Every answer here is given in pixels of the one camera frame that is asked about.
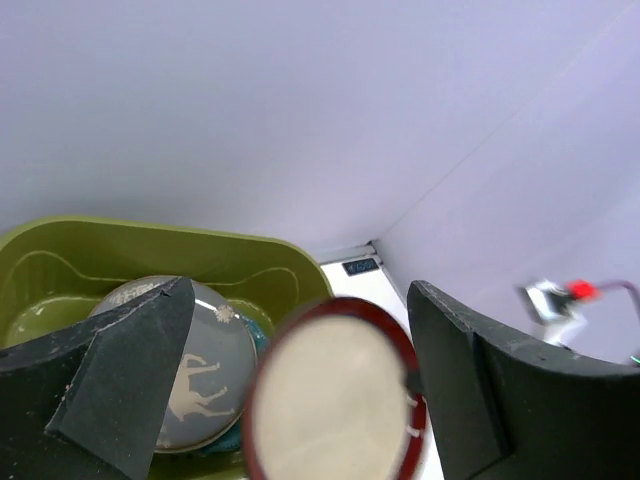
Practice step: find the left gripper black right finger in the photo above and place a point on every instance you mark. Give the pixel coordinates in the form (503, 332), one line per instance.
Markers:
(506, 405)

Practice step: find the grey plate with deer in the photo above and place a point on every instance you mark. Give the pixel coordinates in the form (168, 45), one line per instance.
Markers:
(219, 357)

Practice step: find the dark red rimmed plate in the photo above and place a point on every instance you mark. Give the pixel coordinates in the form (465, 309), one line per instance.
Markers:
(336, 395)

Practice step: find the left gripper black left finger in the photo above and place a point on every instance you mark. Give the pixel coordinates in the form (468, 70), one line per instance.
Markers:
(88, 401)

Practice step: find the olive green plastic bin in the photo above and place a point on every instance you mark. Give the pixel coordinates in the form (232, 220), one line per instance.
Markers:
(55, 270)

